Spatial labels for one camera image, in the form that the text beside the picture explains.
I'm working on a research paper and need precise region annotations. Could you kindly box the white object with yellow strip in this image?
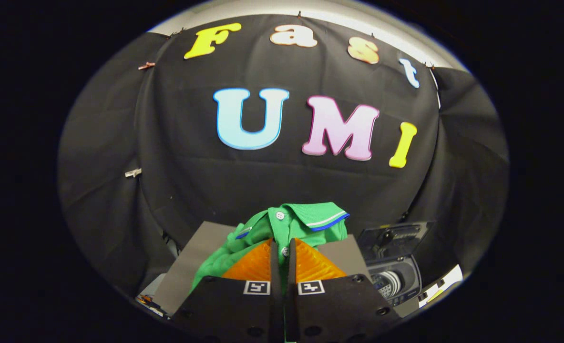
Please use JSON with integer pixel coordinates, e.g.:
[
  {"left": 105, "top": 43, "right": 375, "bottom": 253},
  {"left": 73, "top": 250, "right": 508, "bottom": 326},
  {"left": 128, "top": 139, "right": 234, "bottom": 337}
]
[{"left": 418, "top": 264, "right": 463, "bottom": 308}]

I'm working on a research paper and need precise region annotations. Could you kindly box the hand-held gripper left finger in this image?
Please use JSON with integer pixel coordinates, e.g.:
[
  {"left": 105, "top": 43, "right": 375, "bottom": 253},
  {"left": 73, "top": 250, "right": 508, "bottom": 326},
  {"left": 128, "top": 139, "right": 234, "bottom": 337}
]
[{"left": 170, "top": 238, "right": 282, "bottom": 343}]

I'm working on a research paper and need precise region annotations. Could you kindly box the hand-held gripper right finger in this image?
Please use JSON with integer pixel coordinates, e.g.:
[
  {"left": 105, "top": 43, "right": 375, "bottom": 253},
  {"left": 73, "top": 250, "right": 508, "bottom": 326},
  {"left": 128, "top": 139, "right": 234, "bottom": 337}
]
[{"left": 284, "top": 237, "right": 401, "bottom": 343}]

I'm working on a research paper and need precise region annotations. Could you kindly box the grey table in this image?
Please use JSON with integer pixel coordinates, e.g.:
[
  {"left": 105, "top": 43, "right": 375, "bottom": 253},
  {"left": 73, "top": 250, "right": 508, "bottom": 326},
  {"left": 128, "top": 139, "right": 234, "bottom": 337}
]
[{"left": 153, "top": 221, "right": 373, "bottom": 315}]

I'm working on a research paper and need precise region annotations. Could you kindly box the grey washing machine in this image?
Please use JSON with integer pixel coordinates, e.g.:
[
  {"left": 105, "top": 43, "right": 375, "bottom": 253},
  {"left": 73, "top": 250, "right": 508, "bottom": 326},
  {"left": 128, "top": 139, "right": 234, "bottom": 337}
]
[{"left": 365, "top": 255, "right": 423, "bottom": 305}]

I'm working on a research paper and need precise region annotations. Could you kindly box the green polo shirt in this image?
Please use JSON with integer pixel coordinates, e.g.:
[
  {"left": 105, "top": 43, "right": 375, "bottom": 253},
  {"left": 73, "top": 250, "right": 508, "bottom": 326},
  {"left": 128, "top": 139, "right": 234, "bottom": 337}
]
[{"left": 189, "top": 202, "right": 350, "bottom": 293}]

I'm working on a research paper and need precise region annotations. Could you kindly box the black backdrop cloth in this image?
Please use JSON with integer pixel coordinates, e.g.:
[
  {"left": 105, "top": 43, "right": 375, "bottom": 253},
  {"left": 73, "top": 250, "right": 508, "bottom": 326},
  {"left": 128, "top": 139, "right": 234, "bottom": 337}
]
[{"left": 58, "top": 13, "right": 509, "bottom": 298}]

